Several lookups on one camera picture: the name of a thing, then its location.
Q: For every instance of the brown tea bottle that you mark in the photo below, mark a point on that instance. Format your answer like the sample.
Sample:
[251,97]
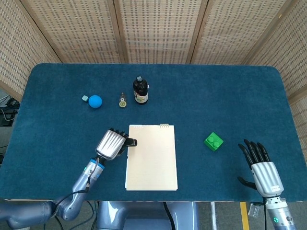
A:
[140,92]

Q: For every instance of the blue ball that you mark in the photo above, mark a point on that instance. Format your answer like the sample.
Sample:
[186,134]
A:
[95,101]

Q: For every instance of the clear plastic bag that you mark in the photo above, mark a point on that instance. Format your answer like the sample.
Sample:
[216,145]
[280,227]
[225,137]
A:
[255,210]

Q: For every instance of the small olive compass trinket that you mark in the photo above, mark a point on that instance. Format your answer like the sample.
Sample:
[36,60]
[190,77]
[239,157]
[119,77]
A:
[122,103]

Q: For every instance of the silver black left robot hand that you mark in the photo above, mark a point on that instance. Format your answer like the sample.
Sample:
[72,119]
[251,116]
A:
[110,145]

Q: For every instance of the green toy building brick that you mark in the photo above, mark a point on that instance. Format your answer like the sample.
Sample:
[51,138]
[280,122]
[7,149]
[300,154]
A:
[213,141]

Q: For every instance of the woven folding screen panel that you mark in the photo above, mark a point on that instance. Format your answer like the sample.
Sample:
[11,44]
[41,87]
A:
[160,31]
[292,60]
[235,31]
[19,48]
[79,31]

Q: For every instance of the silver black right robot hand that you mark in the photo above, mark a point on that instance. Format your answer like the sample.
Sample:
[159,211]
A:
[266,177]

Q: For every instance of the blue table cloth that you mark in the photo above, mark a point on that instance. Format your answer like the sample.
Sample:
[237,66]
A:
[216,95]

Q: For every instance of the beige spiral notepad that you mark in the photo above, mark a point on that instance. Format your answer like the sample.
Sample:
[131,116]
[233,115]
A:
[151,163]

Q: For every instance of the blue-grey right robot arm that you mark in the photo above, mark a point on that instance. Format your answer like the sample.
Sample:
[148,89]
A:
[280,213]

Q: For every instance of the small teal cube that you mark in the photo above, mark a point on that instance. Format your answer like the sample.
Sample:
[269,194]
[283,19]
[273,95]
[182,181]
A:
[85,98]

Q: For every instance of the blue-grey robot torso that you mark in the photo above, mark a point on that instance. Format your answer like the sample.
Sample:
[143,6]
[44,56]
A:
[144,215]

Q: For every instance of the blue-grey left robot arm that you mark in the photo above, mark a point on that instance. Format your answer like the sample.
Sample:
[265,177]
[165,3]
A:
[72,206]

